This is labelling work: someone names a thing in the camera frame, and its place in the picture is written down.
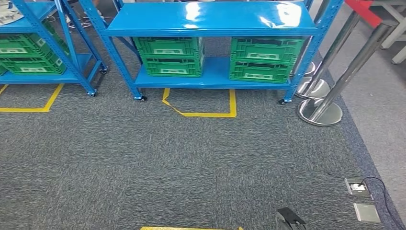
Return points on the silver plastic wheel cover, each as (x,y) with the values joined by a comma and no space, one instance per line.
(8,14)

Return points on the chrome post with round base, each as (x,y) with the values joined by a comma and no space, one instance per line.
(349,73)
(321,11)

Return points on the white bench with green top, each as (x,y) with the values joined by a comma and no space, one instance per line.
(396,33)

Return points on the round chrome floor disc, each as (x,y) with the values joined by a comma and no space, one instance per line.
(335,50)

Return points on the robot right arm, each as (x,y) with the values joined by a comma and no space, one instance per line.
(287,219)

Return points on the blue steel shelf rack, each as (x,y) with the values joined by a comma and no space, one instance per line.
(38,79)
(206,16)

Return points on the metal floor socket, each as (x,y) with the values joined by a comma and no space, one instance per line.
(366,212)
(352,187)

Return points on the red boundary strip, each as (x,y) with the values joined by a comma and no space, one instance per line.
(361,11)

